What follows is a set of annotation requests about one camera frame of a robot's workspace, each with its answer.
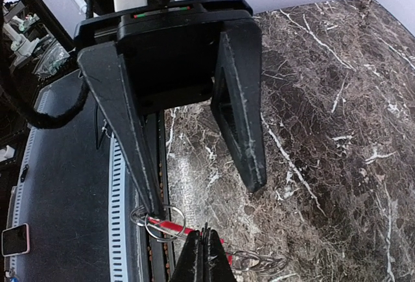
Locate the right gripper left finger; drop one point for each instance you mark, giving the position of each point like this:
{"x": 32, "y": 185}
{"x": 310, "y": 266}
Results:
{"x": 189, "y": 267}

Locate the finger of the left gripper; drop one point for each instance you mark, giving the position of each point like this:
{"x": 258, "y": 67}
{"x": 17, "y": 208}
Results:
{"x": 123, "y": 123}
{"x": 236, "y": 100}

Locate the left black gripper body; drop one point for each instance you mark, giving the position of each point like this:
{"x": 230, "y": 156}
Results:
{"x": 155, "y": 57}

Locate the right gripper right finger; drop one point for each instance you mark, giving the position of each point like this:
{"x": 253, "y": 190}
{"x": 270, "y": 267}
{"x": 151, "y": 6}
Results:
{"x": 216, "y": 267}

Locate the red key tag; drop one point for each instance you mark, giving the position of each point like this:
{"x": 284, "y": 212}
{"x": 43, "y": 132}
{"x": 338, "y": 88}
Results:
{"x": 174, "y": 228}

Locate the large keyring with red sleeve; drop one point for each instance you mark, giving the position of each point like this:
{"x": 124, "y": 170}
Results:
{"x": 239, "y": 260}

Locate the pink cased smartphone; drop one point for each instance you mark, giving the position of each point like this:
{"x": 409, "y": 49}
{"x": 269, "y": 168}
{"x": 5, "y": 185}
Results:
{"x": 15, "y": 241}

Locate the black front rail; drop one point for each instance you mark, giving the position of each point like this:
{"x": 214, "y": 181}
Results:
{"x": 161, "y": 257}

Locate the white slotted cable duct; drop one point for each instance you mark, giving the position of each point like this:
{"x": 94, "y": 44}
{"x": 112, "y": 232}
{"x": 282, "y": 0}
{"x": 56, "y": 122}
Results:
{"x": 69, "y": 194}

